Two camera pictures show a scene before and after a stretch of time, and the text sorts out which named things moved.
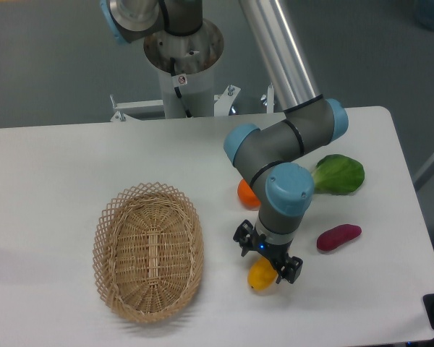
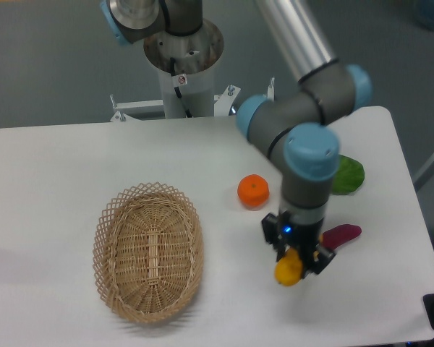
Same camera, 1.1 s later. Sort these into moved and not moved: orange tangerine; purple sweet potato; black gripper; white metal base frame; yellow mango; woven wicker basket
Moved: yellow mango; black gripper
Not moved: orange tangerine; woven wicker basket; purple sweet potato; white metal base frame
